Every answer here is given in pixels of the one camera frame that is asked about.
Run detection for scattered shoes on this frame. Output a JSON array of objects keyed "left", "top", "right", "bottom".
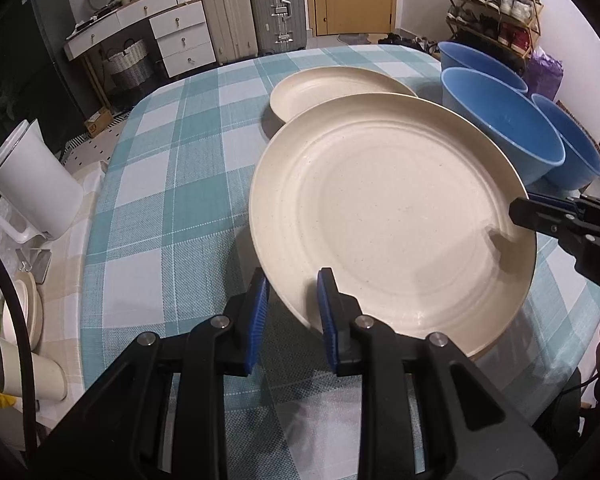
[{"left": 379, "top": 31, "right": 441, "bottom": 56}]

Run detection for woven laundry basket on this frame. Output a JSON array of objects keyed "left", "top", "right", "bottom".
[{"left": 102, "top": 38, "right": 153, "bottom": 92}]

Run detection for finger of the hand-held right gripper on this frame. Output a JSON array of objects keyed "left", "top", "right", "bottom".
[
  {"left": 509, "top": 198, "right": 581, "bottom": 242},
  {"left": 529, "top": 193, "right": 588, "bottom": 215}
]

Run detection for teal checked tablecloth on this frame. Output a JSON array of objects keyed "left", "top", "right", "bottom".
[{"left": 80, "top": 45, "right": 600, "bottom": 480}]

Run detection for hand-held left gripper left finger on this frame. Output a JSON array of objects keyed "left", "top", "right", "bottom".
[{"left": 35, "top": 266, "right": 271, "bottom": 480}]

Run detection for dark grey fridge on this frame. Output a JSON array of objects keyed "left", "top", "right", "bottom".
[{"left": 0, "top": 0, "right": 96, "bottom": 161}]

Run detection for cream round plate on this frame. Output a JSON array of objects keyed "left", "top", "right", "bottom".
[
  {"left": 248, "top": 92, "right": 538, "bottom": 361},
  {"left": 269, "top": 66, "right": 418, "bottom": 123}
]

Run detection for cream dish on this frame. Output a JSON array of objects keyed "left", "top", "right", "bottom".
[{"left": 2, "top": 270, "right": 43, "bottom": 351}]

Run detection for blue bowl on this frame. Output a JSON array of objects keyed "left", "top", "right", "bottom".
[
  {"left": 530, "top": 92, "right": 600, "bottom": 191},
  {"left": 440, "top": 67, "right": 566, "bottom": 187},
  {"left": 437, "top": 41, "right": 530, "bottom": 96}
]

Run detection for dotted floor mat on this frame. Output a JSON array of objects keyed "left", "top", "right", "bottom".
[{"left": 60, "top": 110, "right": 131, "bottom": 171}]

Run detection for white dressing table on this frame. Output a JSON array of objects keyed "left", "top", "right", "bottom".
[{"left": 62, "top": 0, "right": 218, "bottom": 111}]

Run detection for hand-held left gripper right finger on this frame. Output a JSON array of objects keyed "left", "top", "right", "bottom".
[{"left": 316, "top": 266, "right": 561, "bottom": 480}]

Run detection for silver suitcase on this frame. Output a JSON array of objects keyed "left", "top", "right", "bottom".
[{"left": 246, "top": 0, "right": 308, "bottom": 56}]

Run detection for black cable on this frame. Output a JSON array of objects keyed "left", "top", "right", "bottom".
[{"left": 0, "top": 230, "right": 41, "bottom": 456}]

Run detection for white kettle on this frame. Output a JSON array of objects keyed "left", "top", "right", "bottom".
[{"left": 0, "top": 119, "right": 84, "bottom": 242}]

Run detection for cream cup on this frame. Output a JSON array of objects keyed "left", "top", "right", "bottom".
[{"left": 0, "top": 335, "right": 68, "bottom": 403}]

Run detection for purple plastic bag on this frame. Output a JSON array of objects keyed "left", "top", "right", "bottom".
[{"left": 522, "top": 47, "right": 563, "bottom": 103}]

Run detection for beige suitcase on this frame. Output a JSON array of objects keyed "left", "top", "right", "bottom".
[{"left": 197, "top": 0, "right": 258, "bottom": 65}]

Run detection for small cardboard box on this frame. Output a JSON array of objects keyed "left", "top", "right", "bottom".
[{"left": 84, "top": 106, "right": 115, "bottom": 138}]

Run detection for wooden shoe rack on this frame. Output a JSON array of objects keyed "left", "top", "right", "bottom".
[{"left": 442, "top": 0, "right": 543, "bottom": 56}]

